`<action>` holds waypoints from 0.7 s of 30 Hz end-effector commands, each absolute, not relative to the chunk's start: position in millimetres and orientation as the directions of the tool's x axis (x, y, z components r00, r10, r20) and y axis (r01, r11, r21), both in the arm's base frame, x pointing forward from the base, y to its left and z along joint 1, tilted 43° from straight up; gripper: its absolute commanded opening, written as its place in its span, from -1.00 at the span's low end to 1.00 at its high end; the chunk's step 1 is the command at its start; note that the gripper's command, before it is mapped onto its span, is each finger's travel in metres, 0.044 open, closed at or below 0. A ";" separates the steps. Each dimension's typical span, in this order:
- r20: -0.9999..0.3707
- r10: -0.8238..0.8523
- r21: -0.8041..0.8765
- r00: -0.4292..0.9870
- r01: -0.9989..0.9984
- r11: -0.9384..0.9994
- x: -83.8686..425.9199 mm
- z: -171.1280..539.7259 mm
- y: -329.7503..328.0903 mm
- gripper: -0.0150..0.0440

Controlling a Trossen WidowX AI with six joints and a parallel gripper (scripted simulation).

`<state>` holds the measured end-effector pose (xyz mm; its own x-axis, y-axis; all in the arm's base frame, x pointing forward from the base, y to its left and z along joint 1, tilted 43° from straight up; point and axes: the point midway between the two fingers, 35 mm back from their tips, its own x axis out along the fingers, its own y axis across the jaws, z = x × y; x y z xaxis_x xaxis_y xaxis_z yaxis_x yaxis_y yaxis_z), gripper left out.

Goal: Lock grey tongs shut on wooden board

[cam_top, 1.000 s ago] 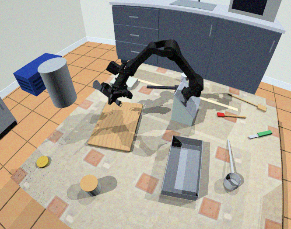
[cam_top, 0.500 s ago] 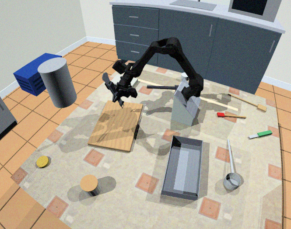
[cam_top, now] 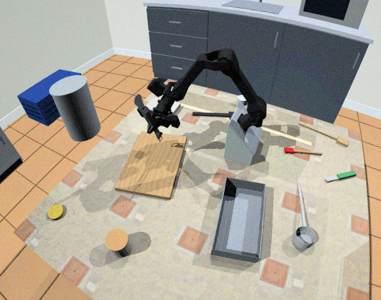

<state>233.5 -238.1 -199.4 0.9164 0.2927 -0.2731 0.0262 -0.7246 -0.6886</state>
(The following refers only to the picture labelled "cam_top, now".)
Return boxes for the white short cylinder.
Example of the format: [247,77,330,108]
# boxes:
[237,95,248,105]

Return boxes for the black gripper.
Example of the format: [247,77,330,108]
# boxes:
[147,98,180,134]

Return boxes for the grey saucepan with long handle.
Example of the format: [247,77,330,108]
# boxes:
[293,182,315,249]

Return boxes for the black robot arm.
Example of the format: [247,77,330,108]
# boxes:
[147,48,267,132]

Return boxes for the light brown wooden board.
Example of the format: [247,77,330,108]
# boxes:
[115,131,187,199]

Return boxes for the yellow round disc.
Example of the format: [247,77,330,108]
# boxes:
[48,204,65,220]

